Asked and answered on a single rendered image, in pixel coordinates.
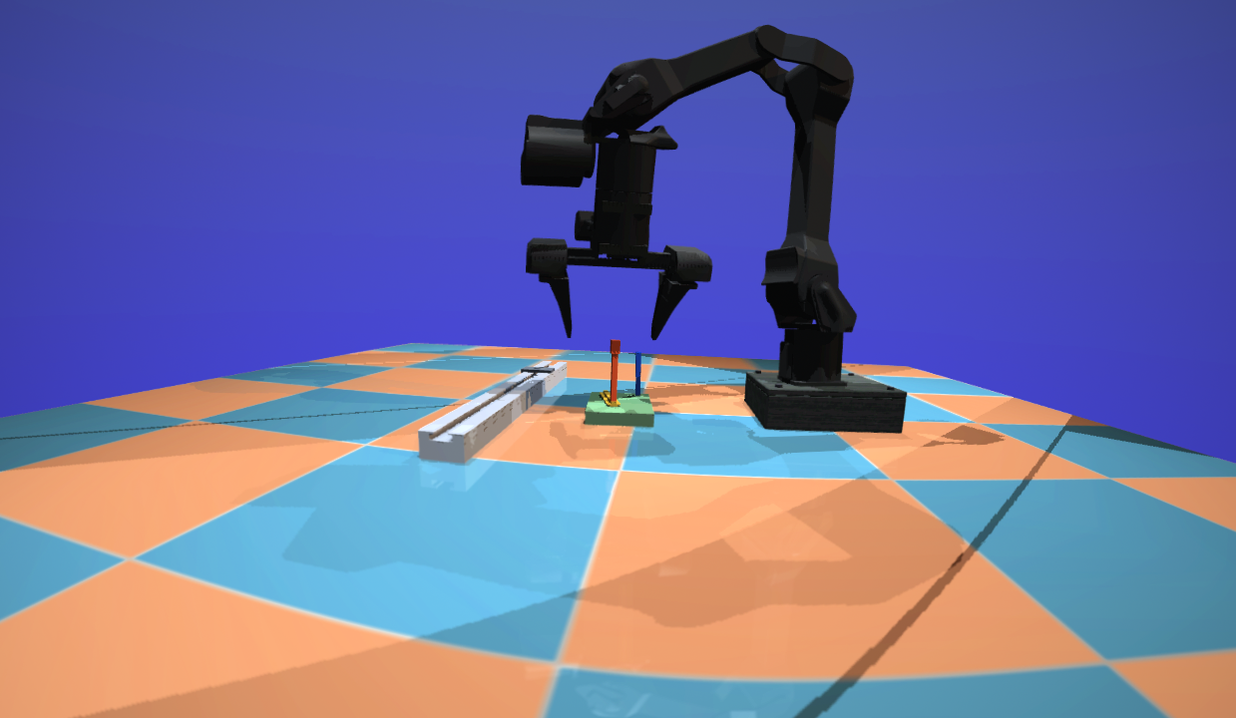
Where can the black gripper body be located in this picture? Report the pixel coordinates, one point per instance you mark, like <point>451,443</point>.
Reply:
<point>620,231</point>

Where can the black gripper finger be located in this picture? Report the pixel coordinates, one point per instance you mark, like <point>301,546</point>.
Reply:
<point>560,287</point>
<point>669,295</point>

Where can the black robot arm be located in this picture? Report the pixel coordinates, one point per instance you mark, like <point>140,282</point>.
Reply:
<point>802,277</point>

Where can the aluminum rail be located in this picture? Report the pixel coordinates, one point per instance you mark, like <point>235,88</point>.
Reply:
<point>459,435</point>

